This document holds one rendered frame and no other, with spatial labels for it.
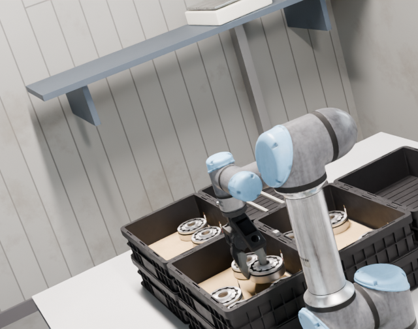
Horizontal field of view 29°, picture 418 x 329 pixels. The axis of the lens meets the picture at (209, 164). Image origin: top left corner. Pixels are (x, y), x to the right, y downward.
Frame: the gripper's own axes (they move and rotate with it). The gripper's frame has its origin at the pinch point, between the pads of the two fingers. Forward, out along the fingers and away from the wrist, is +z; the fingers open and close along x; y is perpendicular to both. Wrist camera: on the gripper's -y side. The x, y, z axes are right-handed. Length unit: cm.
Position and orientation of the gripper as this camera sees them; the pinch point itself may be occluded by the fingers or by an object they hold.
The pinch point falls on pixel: (255, 272)
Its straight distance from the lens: 224.7
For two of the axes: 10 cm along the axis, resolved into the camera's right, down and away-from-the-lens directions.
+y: -3.6, -2.3, 9.1
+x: -8.9, 3.7, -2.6
